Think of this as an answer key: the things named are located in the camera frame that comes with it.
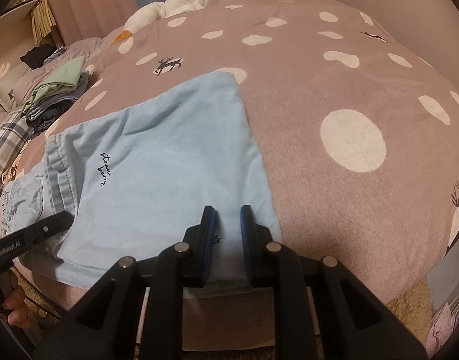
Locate lilac quilt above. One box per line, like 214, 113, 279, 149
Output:
12, 37, 114, 98

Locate white goose plush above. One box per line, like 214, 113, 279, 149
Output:
110, 0, 279, 46

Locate light blue strawberry pants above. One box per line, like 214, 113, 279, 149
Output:
0, 71, 283, 293

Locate pink dotted cloth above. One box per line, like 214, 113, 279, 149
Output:
428, 300, 459, 357

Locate pale green pillow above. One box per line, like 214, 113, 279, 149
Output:
0, 79, 20, 113

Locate white shelf unit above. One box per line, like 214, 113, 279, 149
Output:
0, 0, 41, 42

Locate dark folded garment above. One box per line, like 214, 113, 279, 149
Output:
27, 105, 74, 136

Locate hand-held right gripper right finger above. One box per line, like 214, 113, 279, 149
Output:
240, 205, 429, 360

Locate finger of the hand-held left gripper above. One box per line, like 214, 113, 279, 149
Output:
25, 211, 74, 242

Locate yellow pleated curtain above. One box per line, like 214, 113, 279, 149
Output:
30, 0, 57, 42

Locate green folded garment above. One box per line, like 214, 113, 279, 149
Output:
22, 56, 87, 115

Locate mauve polka dot blanket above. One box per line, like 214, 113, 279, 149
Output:
0, 0, 459, 323

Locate black garment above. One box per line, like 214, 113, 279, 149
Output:
19, 44, 58, 66

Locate pink curtain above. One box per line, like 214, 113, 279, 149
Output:
38, 0, 140, 40

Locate cartoon print cloth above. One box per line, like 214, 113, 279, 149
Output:
1, 157, 24, 188

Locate plaid pillow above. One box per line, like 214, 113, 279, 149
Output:
0, 112, 35, 196

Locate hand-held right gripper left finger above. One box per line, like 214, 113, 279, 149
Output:
32, 205, 220, 360

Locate person's left hand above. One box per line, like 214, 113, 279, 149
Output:
1, 287, 39, 329

